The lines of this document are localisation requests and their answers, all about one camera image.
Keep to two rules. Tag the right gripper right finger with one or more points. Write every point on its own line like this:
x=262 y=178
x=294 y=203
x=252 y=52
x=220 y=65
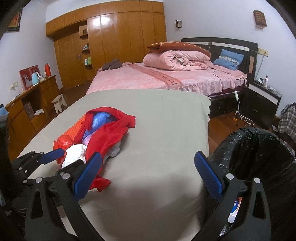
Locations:
x=253 y=219

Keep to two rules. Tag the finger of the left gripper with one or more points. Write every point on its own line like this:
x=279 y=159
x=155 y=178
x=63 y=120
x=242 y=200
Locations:
x=46 y=158
x=74 y=170

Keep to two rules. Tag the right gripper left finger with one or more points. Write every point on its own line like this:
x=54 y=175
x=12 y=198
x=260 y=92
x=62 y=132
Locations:
x=53 y=211

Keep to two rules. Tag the white medicine box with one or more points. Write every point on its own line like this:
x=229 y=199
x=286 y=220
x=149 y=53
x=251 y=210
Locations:
x=234 y=210

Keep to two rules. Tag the orange bubble wrap sheet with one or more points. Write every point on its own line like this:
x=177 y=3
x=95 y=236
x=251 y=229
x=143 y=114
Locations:
x=73 y=130

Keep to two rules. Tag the pink cloth piece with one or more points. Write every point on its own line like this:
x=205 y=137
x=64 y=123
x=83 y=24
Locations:
x=86 y=140

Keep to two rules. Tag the red cloth garment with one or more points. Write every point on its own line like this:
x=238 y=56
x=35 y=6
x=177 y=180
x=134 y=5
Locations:
x=108 y=134

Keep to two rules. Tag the grey cloth piece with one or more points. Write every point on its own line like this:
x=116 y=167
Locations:
x=112 y=152

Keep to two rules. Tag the blue plastic bag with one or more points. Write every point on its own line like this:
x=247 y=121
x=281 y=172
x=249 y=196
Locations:
x=99 y=119

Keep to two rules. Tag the red plastic bag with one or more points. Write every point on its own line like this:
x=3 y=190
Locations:
x=63 y=142

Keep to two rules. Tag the black lined trash bin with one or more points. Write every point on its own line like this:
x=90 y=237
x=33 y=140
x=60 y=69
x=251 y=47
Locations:
x=254 y=152

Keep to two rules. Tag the wooden sideboard cabinet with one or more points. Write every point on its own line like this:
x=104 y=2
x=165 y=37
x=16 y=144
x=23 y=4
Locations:
x=29 y=113

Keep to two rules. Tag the small white stool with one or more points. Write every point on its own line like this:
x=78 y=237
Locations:
x=58 y=102

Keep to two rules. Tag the light blue kettle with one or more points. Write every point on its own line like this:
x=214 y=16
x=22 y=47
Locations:
x=35 y=78

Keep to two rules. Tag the red framed picture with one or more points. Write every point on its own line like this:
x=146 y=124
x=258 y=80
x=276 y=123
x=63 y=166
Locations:
x=25 y=75

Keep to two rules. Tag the red thermos bottle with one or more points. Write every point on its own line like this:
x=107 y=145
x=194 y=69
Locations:
x=47 y=70

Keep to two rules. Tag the plaid cloth covered chair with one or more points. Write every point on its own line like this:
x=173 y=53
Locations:
x=287 y=121

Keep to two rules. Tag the brown neck pillow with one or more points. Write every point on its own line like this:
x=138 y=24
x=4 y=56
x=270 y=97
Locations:
x=114 y=64

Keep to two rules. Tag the black white nightstand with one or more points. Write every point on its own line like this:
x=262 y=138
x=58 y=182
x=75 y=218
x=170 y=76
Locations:
x=260 y=104

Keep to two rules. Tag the wooden wardrobe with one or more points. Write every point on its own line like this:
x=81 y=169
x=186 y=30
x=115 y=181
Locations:
x=87 y=38

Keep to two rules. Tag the white lotion bottle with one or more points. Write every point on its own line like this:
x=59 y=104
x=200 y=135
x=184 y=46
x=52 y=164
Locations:
x=265 y=81

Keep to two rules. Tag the bed with pink sheet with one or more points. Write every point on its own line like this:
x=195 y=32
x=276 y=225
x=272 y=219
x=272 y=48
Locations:
x=213 y=80

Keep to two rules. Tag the folded pink quilt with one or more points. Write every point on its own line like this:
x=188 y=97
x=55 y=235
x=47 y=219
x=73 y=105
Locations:
x=177 y=60

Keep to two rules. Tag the brown patterned blanket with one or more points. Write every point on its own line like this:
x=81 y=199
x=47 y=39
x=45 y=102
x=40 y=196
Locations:
x=161 y=47

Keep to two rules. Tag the blue pillow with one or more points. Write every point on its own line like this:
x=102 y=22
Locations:
x=229 y=60

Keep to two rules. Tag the black bed headboard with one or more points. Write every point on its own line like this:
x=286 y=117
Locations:
x=215 y=45

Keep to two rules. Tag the white controller with cable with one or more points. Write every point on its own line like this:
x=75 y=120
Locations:
x=238 y=114

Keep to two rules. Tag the wall power outlet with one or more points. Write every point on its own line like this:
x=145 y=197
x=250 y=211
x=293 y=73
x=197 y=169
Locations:
x=263 y=52

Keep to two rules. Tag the small wall lamp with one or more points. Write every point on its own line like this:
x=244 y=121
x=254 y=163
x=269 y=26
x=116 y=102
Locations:
x=178 y=23

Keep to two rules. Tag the wooden wall lamp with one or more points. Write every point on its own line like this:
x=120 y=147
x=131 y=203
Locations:
x=260 y=20

